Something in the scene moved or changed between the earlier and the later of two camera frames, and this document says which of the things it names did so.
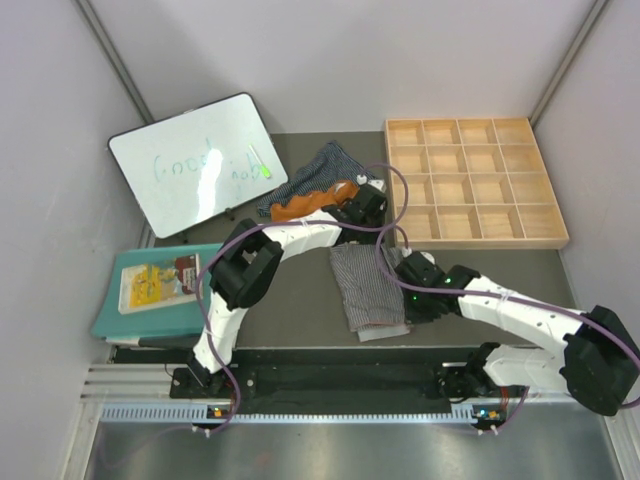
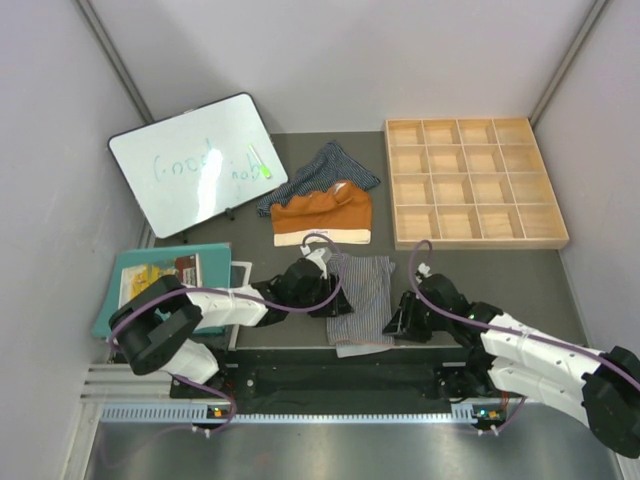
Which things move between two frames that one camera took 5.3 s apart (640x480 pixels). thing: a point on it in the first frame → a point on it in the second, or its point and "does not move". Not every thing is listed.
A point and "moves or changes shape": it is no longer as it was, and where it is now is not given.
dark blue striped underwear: [333, 165] does not move
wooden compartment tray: [475, 183] does not move
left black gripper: [372, 237] → [336, 307]
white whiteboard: [196, 164] does not move
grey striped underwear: [373, 301] moves or changes shape
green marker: [266, 172] does not move
